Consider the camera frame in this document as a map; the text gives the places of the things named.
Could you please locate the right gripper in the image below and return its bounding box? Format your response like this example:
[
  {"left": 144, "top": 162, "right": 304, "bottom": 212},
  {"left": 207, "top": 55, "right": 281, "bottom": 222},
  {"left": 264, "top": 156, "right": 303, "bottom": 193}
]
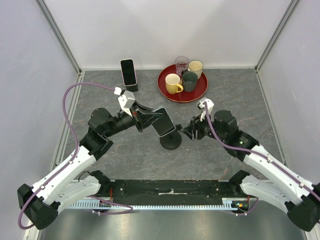
[{"left": 180, "top": 110, "right": 227, "bottom": 143}]

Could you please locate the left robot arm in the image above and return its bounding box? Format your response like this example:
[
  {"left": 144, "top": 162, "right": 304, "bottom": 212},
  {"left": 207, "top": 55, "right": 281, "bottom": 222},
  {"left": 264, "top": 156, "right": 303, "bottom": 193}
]
[{"left": 17, "top": 103, "right": 170, "bottom": 230}]

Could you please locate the slotted cable duct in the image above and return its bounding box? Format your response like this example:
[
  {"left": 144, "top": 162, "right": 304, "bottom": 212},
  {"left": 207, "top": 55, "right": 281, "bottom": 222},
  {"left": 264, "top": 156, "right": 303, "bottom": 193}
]
[{"left": 67, "top": 198, "right": 251, "bottom": 210}]

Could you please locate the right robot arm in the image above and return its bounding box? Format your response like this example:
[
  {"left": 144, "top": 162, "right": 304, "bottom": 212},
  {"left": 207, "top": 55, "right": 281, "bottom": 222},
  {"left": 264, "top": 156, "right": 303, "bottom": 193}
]
[{"left": 182, "top": 110, "right": 320, "bottom": 232}]

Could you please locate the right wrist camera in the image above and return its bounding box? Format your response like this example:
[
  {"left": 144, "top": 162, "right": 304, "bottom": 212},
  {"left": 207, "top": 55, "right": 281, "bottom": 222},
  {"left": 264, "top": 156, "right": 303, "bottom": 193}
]
[{"left": 197, "top": 97, "right": 214, "bottom": 122}]

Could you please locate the teal cased phone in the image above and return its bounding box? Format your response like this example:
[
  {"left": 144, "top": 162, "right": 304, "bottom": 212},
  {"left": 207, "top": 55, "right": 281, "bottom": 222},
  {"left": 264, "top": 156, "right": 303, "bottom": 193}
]
[{"left": 152, "top": 106, "right": 176, "bottom": 137}]

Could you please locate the black folding phone stand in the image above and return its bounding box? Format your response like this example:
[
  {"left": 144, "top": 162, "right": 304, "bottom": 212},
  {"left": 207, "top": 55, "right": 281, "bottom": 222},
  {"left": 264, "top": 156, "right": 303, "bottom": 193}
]
[{"left": 125, "top": 84, "right": 139, "bottom": 93}]

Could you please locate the dark green mug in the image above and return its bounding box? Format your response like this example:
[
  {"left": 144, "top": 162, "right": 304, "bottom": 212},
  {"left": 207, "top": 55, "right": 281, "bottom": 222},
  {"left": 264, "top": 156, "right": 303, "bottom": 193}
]
[{"left": 182, "top": 71, "right": 198, "bottom": 93}]

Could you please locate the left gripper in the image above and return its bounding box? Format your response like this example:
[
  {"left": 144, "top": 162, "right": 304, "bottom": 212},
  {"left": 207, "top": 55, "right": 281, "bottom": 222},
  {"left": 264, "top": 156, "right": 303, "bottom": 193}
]
[{"left": 104, "top": 100, "right": 163, "bottom": 138}]

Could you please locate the red round tray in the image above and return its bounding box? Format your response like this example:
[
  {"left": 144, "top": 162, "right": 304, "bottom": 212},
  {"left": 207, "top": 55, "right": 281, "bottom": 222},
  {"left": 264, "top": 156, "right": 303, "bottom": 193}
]
[{"left": 157, "top": 64, "right": 209, "bottom": 103}]

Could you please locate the cream cased phone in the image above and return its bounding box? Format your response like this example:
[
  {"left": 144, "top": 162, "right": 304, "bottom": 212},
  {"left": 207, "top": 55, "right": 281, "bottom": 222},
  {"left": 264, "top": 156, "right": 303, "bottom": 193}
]
[{"left": 120, "top": 58, "right": 137, "bottom": 87}]

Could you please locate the clear glass cup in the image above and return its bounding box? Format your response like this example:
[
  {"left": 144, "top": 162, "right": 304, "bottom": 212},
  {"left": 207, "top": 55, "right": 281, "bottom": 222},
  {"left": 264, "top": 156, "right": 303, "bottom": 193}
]
[{"left": 175, "top": 56, "right": 189, "bottom": 76}]

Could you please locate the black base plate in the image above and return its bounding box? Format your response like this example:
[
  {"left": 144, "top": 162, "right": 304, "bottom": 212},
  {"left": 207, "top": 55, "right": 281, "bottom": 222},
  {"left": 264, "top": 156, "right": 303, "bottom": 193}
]
[{"left": 94, "top": 179, "right": 247, "bottom": 207}]

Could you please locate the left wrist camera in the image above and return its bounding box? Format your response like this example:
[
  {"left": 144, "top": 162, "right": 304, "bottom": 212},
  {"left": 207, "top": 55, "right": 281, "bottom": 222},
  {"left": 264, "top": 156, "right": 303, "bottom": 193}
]
[{"left": 113, "top": 87, "right": 136, "bottom": 117}]

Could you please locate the yellow mug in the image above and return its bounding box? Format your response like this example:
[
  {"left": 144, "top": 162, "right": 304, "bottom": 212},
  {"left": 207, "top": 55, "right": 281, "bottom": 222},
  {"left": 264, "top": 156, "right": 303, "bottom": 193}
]
[{"left": 165, "top": 73, "right": 184, "bottom": 95}]

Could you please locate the cream mug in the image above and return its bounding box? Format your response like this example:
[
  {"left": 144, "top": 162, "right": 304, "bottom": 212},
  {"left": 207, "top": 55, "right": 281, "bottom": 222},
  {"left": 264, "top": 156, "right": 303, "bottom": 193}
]
[{"left": 187, "top": 60, "right": 204, "bottom": 79}]

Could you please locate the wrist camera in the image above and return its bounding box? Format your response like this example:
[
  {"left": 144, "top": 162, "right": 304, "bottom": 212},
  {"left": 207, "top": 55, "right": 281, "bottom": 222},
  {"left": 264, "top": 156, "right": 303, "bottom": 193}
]
[
  {"left": 197, "top": 97, "right": 214, "bottom": 122},
  {"left": 113, "top": 87, "right": 136, "bottom": 117}
]

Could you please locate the black round base phone holder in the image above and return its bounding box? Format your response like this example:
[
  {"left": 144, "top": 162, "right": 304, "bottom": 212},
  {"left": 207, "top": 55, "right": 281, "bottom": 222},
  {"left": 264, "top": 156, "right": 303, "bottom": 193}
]
[{"left": 159, "top": 124, "right": 182, "bottom": 150}]

